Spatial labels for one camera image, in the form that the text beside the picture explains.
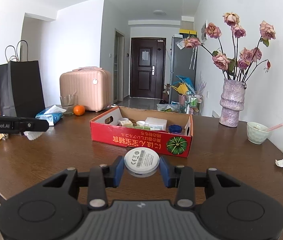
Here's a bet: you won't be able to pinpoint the ceiling lamp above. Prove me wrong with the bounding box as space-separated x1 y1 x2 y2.
153 10 166 16

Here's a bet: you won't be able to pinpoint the pale green bowl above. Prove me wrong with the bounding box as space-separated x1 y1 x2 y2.
247 122 271 145

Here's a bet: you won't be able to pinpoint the purple textured vase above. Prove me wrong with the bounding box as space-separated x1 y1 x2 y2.
219 79 246 128

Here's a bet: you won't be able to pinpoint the pink ribbed suitcase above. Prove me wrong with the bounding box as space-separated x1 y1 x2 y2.
60 67 112 112

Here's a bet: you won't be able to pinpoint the white ridged lid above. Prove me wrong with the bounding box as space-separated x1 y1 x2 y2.
23 131 43 141

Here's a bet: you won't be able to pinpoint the yellow box on fridge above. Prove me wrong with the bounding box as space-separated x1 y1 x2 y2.
179 29 197 38

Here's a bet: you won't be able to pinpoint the grey refrigerator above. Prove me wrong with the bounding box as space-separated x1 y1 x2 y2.
169 36 197 102

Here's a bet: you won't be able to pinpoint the red cardboard box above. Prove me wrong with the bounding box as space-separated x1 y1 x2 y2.
90 106 194 158

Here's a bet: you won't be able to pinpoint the white round labelled disc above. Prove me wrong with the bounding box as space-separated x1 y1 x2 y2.
124 147 160 178

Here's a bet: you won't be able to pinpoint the glass cup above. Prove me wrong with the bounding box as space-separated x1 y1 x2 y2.
60 94 76 115

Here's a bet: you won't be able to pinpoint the white tape roll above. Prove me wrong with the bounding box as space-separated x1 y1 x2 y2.
136 120 145 126

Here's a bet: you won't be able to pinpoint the blue ridged cap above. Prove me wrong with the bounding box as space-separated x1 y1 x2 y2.
169 125 182 134

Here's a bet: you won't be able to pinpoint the dried pink roses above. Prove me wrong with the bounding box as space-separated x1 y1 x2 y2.
183 11 277 84

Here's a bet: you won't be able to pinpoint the cart with clutter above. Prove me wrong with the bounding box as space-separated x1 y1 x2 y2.
157 75 206 115

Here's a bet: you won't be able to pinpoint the orange fruit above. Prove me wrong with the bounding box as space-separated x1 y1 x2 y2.
73 105 86 116

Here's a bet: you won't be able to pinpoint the pink spoon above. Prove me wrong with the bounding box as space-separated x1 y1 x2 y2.
267 123 283 132

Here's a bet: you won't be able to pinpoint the dark brown door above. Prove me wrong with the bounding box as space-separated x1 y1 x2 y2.
129 37 166 99

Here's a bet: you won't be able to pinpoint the wall vent panel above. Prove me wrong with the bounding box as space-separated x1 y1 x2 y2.
201 20 207 42

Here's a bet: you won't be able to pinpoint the black paper bag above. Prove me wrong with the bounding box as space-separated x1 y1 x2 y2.
0 46 45 118

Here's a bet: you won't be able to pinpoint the tissue pack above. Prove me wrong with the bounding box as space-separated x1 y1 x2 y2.
36 105 66 126

